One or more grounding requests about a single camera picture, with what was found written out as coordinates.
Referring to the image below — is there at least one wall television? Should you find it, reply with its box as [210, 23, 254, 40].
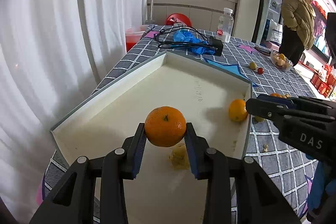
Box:
[324, 12, 336, 67]

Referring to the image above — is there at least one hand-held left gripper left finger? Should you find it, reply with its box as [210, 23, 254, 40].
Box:
[29, 123, 147, 224]

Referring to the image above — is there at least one red plastic bin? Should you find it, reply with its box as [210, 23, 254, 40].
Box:
[125, 25, 150, 52]

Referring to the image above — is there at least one stack of red gift boxes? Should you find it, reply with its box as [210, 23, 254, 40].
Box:
[310, 63, 336, 98]

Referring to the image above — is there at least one glass bowl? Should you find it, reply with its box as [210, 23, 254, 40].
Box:
[270, 52, 294, 72]

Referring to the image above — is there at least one peel scrap in tray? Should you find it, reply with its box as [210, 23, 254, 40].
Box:
[168, 144, 190, 170]

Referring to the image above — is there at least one black cable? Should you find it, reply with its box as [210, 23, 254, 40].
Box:
[157, 26, 218, 52]

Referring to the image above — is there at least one red plastic basin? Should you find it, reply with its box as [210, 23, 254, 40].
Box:
[166, 13, 192, 28]

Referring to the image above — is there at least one white box with grey rim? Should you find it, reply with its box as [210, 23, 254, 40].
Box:
[50, 50, 253, 224]

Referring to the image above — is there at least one white shopping bag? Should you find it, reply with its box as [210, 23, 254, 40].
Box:
[264, 19, 283, 43]

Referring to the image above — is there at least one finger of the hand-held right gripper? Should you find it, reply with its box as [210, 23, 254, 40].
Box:
[257, 93, 336, 110]
[245, 97, 336, 122]

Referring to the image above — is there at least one clear plastic bottle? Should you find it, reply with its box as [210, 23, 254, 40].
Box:
[216, 8, 235, 43]

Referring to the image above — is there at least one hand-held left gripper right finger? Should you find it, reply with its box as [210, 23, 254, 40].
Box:
[184, 122, 302, 224]

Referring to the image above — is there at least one pink plastic stool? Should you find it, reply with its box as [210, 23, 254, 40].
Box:
[265, 40, 281, 50]

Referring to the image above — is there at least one black power adapter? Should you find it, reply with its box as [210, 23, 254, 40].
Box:
[209, 35, 224, 56]

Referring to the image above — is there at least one white counter cabinet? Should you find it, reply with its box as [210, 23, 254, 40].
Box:
[147, 0, 239, 38]

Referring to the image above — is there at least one white curtain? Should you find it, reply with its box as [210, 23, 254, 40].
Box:
[0, 0, 153, 214]

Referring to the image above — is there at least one grey checked star tablecloth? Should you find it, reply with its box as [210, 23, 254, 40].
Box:
[35, 25, 323, 224]

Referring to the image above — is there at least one blue plastic bag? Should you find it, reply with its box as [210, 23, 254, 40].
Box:
[173, 30, 216, 56]

